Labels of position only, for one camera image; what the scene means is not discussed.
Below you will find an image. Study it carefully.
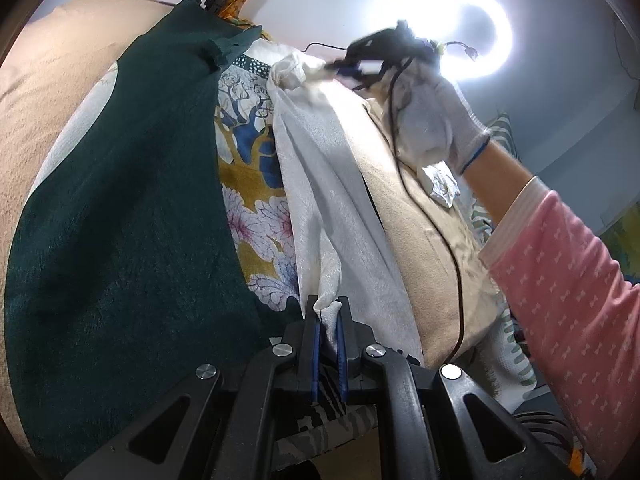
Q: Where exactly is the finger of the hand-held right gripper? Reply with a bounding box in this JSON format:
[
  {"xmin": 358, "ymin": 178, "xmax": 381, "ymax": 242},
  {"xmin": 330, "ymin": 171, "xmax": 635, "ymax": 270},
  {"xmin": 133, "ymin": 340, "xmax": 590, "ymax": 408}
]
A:
[{"xmin": 324, "ymin": 56, "xmax": 383, "ymax": 92}]

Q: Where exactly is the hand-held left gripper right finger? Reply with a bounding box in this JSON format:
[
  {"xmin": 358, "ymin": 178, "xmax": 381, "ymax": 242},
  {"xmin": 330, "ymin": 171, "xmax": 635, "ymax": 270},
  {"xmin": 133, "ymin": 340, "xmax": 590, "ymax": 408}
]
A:
[{"xmin": 335, "ymin": 296, "xmax": 581, "ymax": 480}]

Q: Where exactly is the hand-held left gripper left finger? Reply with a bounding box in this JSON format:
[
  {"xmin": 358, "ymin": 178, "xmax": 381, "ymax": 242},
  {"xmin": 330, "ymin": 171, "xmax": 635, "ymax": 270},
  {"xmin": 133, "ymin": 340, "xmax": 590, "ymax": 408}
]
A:
[{"xmin": 65, "ymin": 295, "xmax": 321, "ymax": 480}]

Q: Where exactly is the green white printed garment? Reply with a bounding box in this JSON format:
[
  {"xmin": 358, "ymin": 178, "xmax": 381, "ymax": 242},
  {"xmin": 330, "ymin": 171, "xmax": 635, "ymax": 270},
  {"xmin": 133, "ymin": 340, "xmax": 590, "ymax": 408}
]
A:
[{"xmin": 2, "ymin": 0, "xmax": 426, "ymax": 461}]

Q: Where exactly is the person's right forearm pink sleeve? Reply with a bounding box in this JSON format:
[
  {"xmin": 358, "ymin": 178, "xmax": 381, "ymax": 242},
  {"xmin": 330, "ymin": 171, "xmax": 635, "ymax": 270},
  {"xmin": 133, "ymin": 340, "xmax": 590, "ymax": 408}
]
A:
[{"xmin": 459, "ymin": 139, "xmax": 640, "ymax": 480}]

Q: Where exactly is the person's right hand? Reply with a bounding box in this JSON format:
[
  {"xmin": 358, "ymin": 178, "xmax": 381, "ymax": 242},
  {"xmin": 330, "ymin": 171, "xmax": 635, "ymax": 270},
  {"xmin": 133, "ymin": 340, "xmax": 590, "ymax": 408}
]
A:
[{"xmin": 382, "ymin": 57, "xmax": 493, "ymax": 177}]

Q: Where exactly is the gooseneck phone holder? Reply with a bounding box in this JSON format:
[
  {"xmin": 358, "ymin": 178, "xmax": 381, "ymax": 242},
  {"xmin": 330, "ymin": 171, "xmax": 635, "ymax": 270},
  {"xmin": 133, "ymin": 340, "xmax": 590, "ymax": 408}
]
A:
[{"xmin": 444, "ymin": 40, "xmax": 479, "ymax": 62}]

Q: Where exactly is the white green leaf-print pillow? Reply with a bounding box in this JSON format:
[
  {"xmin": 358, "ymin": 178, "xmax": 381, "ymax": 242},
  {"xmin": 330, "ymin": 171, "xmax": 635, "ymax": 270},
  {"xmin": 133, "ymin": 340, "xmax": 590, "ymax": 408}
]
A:
[{"xmin": 467, "ymin": 112, "xmax": 557, "ymax": 411}]

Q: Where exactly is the crumpled silver wrap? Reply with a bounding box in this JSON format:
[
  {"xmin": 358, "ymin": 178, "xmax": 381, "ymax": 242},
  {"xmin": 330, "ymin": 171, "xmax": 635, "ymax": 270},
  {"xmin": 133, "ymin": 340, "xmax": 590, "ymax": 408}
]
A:
[{"xmin": 417, "ymin": 161, "xmax": 462, "ymax": 209}]

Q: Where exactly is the white ring light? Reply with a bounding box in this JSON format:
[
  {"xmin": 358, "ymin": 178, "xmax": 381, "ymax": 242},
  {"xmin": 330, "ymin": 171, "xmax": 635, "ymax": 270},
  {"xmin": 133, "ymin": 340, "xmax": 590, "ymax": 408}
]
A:
[{"xmin": 409, "ymin": 0, "xmax": 514, "ymax": 82}]

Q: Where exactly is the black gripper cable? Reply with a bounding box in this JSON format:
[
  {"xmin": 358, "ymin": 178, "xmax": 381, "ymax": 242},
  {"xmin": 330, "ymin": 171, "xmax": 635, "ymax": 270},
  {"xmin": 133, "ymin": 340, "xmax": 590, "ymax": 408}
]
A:
[{"xmin": 385, "ymin": 57, "xmax": 463, "ymax": 366}]

